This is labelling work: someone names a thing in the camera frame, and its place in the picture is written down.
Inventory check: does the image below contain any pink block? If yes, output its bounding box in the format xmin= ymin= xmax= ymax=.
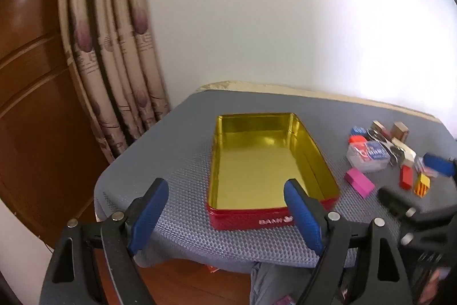
xmin=344 ymin=167 xmax=376 ymax=199

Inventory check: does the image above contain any purple cloth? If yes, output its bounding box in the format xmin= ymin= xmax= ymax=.
xmin=271 ymin=294 xmax=297 ymax=305

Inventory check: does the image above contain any white black striped block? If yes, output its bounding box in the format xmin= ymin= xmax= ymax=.
xmin=414 ymin=156 xmax=438 ymax=179

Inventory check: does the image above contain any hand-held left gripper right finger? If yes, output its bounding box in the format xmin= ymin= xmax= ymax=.
xmin=283 ymin=178 xmax=411 ymax=305

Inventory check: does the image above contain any red tin box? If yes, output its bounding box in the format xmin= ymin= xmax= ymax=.
xmin=206 ymin=112 xmax=340 ymax=231

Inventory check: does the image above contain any yellow striped block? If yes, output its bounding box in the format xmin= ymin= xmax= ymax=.
xmin=414 ymin=173 xmax=431 ymax=198

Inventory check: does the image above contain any red block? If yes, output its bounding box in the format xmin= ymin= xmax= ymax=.
xmin=399 ymin=165 xmax=414 ymax=190

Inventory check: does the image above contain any clear red barcode box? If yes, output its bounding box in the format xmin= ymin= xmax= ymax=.
xmin=391 ymin=122 xmax=409 ymax=143

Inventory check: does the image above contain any brown wooden door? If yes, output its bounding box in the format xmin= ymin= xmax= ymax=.
xmin=0 ymin=0 xmax=111 ymax=245

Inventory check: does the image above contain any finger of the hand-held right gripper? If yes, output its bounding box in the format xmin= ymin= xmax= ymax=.
xmin=423 ymin=153 xmax=457 ymax=179
xmin=378 ymin=186 xmax=457 ymax=230

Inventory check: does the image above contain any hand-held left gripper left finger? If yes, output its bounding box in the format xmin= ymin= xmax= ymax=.
xmin=40 ymin=177 xmax=169 ymax=305

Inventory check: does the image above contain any clear playing card case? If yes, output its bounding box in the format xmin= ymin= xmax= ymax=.
xmin=346 ymin=141 xmax=390 ymax=172

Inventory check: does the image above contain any person's grey trouser leg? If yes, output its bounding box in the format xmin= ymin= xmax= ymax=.
xmin=250 ymin=262 xmax=322 ymax=305

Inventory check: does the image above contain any patterned beige curtain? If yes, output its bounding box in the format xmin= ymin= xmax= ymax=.
xmin=58 ymin=0 xmax=171 ymax=163

